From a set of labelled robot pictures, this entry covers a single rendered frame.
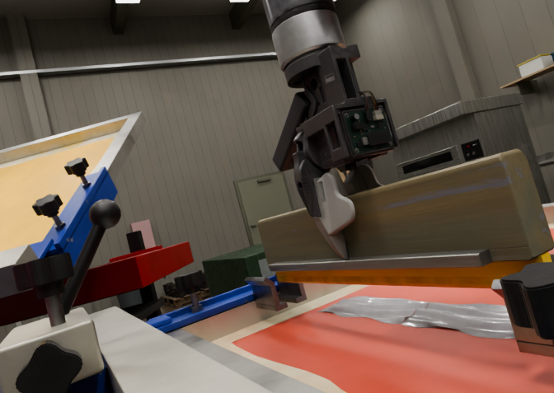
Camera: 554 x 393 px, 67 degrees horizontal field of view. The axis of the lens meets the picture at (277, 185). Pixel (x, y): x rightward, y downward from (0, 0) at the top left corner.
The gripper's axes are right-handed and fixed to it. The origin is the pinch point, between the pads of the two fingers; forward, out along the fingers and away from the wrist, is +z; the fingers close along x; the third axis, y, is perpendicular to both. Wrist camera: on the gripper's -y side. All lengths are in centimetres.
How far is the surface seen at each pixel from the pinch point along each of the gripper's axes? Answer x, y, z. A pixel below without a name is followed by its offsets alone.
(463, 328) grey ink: 4.1, 7.7, 10.4
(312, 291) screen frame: 8.0, -25.7, 8.9
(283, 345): -6.9, -10.5, 10.4
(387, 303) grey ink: 8.1, -7.3, 10.1
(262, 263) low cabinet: 172, -404, 41
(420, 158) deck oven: 374, -322, -28
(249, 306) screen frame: -3.9, -25.7, 7.4
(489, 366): -1.5, 14.2, 10.6
